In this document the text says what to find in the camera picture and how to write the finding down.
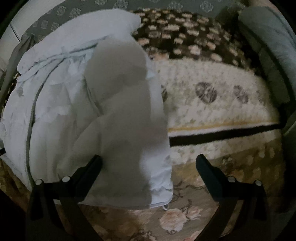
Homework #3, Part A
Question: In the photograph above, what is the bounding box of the floral patterned bed blanket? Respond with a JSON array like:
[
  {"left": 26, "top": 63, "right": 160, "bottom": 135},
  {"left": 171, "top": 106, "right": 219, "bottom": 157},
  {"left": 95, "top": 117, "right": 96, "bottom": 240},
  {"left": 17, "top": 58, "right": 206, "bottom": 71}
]
[{"left": 0, "top": 8, "right": 284, "bottom": 241}]

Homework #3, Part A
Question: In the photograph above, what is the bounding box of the grey-green rolled duvet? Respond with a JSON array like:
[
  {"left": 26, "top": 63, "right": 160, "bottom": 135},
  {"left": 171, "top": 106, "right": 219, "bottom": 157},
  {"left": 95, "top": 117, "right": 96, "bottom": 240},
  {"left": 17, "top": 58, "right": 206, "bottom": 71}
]
[{"left": 239, "top": 6, "right": 295, "bottom": 103}]

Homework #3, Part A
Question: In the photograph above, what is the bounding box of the white louvered wardrobe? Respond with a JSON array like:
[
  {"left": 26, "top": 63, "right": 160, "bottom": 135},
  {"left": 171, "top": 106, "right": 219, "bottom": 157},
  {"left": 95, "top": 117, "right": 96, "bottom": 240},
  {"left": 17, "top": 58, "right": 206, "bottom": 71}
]
[{"left": 1, "top": 0, "right": 63, "bottom": 71}]

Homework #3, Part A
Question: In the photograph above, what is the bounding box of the light blue padded jacket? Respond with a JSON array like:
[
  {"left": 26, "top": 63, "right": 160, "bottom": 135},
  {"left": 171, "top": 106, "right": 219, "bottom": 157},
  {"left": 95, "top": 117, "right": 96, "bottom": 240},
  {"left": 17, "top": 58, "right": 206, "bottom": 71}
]
[{"left": 1, "top": 9, "right": 173, "bottom": 209}]

